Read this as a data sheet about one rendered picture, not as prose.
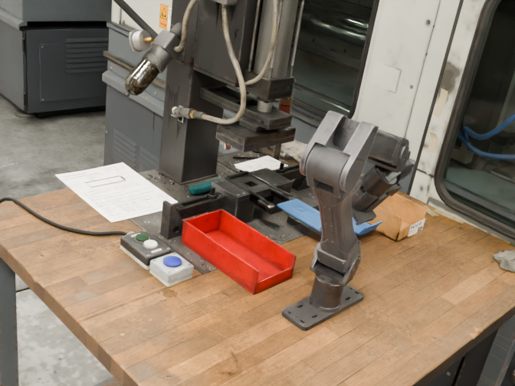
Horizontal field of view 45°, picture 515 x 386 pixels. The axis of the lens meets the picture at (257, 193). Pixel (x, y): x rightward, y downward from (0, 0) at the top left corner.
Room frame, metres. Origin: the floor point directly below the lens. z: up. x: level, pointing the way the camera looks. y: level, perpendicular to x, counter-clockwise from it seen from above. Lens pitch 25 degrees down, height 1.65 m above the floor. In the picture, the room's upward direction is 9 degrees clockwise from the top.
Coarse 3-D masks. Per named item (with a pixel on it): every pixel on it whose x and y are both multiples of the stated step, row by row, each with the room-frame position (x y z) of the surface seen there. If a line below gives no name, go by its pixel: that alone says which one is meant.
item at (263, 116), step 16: (208, 96) 1.55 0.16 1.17; (224, 96) 1.56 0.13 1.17; (240, 96) 1.57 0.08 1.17; (256, 112) 1.44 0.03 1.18; (272, 112) 1.46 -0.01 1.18; (224, 128) 1.40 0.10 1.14; (240, 128) 1.42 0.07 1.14; (256, 128) 1.41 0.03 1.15; (272, 128) 1.41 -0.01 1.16; (288, 128) 1.48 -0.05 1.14; (224, 144) 1.43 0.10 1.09; (240, 144) 1.36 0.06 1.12; (256, 144) 1.39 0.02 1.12; (272, 144) 1.43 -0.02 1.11
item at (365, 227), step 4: (360, 224) 1.44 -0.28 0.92; (364, 224) 1.44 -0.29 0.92; (368, 224) 1.44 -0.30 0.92; (372, 224) 1.40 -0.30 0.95; (376, 224) 1.41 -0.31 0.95; (356, 228) 1.41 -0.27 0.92; (360, 228) 1.42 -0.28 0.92; (364, 228) 1.38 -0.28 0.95; (368, 228) 1.39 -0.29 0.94; (372, 228) 1.42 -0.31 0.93; (356, 232) 1.39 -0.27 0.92; (360, 232) 1.38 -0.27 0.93; (364, 232) 1.39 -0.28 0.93
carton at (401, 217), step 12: (384, 204) 1.59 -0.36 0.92; (396, 204) 1.56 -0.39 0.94; (408, 204) 1.54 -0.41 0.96; (384, 216) 1.45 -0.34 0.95; (396, 216) 1.43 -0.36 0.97; (408, 216) 1.53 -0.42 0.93; (420, 216) 1.51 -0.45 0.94; (384, 228) 1.45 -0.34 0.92; (396, 228) 1.42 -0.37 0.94; (408, 228) 1.45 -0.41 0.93; (420, 228) 1.50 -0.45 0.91; (396, 240) 1.42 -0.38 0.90
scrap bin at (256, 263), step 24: (216, 216) 1.32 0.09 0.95; (192, 240) 1.22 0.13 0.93; (216, 240) 1.27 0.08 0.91; (240, 240) 1.28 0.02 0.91; (264, 240) 1.23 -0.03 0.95; (216, 264) 1.16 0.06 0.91; (240, 264) 1.11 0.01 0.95; (264, 264) 1.20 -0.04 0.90; (288, 264) 1.17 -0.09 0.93; (264, 288) 1.10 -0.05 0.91
